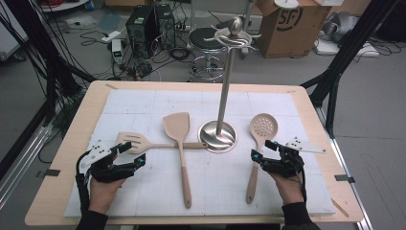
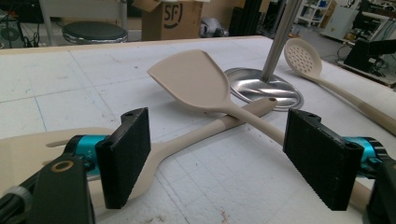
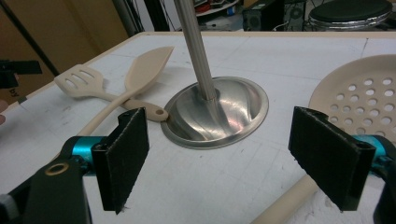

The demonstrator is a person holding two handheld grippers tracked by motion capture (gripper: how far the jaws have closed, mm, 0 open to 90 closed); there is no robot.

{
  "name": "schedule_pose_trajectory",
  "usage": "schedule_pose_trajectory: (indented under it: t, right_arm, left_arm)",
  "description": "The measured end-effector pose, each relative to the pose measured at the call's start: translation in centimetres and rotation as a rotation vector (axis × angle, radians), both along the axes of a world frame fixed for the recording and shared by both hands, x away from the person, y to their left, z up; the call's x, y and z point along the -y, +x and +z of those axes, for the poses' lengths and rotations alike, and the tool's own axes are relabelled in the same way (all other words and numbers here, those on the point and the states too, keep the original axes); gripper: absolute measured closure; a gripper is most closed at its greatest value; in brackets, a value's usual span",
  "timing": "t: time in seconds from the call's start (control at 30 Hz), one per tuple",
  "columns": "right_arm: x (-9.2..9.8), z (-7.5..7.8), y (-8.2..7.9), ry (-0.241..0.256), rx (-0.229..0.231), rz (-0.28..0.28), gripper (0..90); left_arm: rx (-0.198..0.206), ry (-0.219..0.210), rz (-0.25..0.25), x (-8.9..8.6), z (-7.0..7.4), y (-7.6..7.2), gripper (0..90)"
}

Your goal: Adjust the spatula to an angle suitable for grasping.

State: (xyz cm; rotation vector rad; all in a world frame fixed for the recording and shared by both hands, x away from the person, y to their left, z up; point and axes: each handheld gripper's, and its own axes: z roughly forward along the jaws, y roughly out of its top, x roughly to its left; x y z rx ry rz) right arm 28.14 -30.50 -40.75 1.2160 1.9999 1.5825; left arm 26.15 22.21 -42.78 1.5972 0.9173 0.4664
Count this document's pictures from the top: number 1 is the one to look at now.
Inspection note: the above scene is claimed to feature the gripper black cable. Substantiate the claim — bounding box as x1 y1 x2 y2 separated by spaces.
75 149 92 215
297 172 308 205

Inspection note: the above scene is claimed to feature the metal utensil stand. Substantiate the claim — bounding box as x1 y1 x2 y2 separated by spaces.
196 16 262 153

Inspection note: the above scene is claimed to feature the black frame strut with cables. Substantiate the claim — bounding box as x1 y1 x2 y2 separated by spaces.
0 0 97 128

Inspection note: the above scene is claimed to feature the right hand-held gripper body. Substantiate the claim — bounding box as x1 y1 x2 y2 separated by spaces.
259 137 327 178

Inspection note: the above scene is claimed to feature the large black computer tower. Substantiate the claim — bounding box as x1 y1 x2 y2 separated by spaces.
124 5 159 60

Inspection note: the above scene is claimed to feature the person's right hand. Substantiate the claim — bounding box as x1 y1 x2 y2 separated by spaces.
267 171 305 206

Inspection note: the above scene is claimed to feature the white flat box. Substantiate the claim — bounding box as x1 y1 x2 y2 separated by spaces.
314 37 381 58

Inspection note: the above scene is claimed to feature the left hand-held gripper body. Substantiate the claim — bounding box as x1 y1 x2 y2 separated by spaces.
79 139 137 184

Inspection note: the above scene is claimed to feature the grey plastic device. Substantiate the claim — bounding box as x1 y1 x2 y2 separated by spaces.
322 11 360 42

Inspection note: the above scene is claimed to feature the beige slotted spatula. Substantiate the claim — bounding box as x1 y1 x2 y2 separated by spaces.
115 131 209 155

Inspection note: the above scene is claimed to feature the cardboard box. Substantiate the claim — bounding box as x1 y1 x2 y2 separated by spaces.
255 0 333 59

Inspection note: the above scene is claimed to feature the aluminium rail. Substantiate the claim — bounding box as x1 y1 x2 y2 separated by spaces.
314 106 374 230
0 123 54 209

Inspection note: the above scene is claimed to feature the black round stool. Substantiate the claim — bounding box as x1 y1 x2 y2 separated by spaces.
188 27 229 82

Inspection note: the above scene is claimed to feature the white round table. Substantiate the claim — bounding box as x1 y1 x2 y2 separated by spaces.
39 0 90 13

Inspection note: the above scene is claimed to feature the slim black computer tower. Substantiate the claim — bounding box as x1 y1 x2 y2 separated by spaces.
155 3 176 51

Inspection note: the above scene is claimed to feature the white round lid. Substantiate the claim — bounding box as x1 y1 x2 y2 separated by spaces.
274 0 300 10

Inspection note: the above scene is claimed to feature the white device with green display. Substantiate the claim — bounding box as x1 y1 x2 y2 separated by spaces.
110 38 124 65

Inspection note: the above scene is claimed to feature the beige skimmer spoon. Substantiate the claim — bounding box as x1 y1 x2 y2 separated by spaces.
245 112 280 205

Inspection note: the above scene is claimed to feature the white power strip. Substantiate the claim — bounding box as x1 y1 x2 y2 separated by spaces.
101 30 123 43

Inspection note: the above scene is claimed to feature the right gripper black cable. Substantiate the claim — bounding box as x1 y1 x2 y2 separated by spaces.
297 172 308 205

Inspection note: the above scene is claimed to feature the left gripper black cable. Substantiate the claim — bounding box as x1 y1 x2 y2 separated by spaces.
75 149 92 215

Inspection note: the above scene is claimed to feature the person's left hand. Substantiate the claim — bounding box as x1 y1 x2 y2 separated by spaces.
88 176 127 215

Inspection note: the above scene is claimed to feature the beige solid spatula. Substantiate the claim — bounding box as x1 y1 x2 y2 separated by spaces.
162 111 192 210

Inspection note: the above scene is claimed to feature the black tape strip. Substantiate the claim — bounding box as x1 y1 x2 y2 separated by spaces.
35 168 61 179
334 173 356 185

